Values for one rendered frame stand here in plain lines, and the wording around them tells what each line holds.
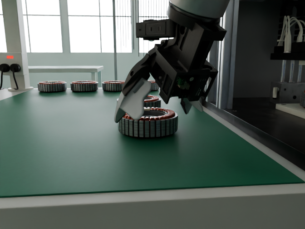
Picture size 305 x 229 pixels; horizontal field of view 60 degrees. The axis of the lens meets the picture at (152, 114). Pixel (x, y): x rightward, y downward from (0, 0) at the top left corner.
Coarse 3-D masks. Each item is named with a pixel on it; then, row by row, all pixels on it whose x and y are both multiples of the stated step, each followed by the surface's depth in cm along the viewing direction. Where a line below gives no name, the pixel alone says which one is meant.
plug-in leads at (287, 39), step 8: (288, 16) 64; (288, 24) 63; (304, 24) 64; (288, 32) 63; (280, 40) 68; (288, 40) 63; (296, 40) 67; (304, 40) 64; (280, 48) 68; (288, 48) 64
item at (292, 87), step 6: (276, 84) 67; (282, 84) 65; (288, 84) 65; (294, 84) 65; (300, 84) 66; (282, 90) 66; (288, 90) 66; (294, 90) 66; (300, 90) 66; (270, 96) 70; (282, 96) 66; (288, 96) 66; (294, 96) 66; (276, 102) 68; (282, 102) 66; (288, 102) 66; (294, 102) 66
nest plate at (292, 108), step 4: (276, 104) 61; (280, 104) 61; (284, 104) 60; (288, 104) 61; (292, 104) 61; (296, 104) 61; (276, 108) 61; (280, 108) 59; (284, 108) 58; (288, 108) 57; (292, 108) 56; (296, 108) 56; (300, 108) 56; (304, 108) 56; (288, 112) 57; (292, 112) 55; (296, 112) 54; (300, 112) 53; (304, 112) 52; (300, 116) 53; (304, 116) 51
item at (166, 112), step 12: (144, 108) 53; (156, 108) 53; (120, 120) 47; (132, 120) 45; (144, 120) 45; (156, 120) 45; (168, 120) 45; (132, 132) 45; (144, 132) 45; (156, 132) 45; (168, 132) 46
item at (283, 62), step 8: (296, 48) 60; (304, 48) 57; (272, 56) 69; (280, 56) 66; (288, 56) 63; (296, 56) 60; (304, 56) 57; (304, 64) 58; (280, 80) 67; (288, 80) 68; (296, 80) 68
